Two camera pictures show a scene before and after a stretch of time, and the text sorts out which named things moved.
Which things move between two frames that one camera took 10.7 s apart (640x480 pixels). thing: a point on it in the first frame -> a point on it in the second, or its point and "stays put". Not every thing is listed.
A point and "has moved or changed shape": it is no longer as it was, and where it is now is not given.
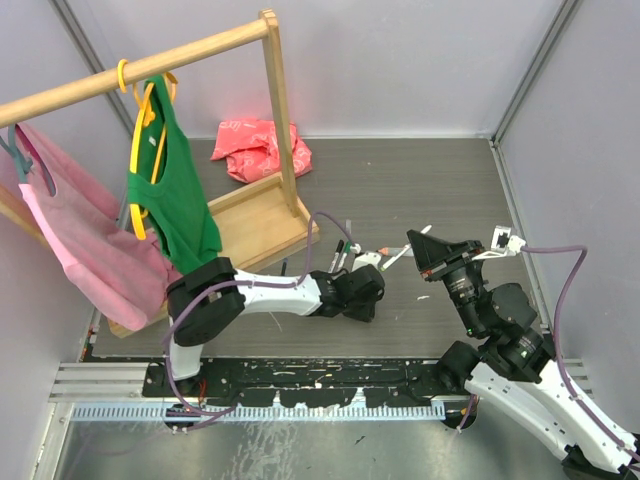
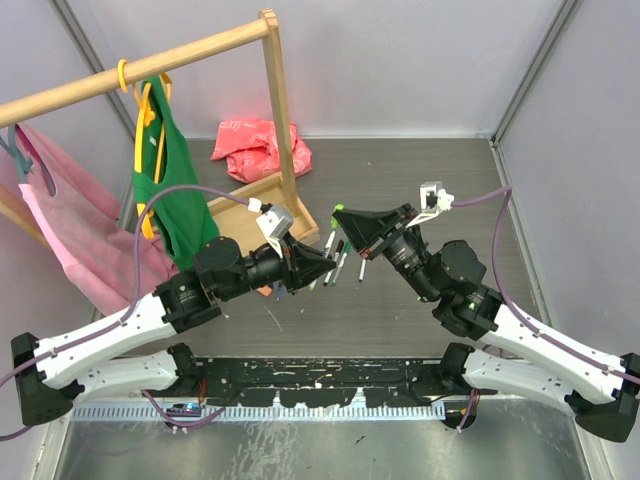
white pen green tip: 407,248 has moved or changed shape
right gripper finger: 428,251 -> 365,227
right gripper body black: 457,259 -> 399,241
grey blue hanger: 24,164 stays put
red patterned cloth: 249,149 stays put
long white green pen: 340,265 stays put
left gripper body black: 360,310 -> 288,263
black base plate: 316,383 stays put
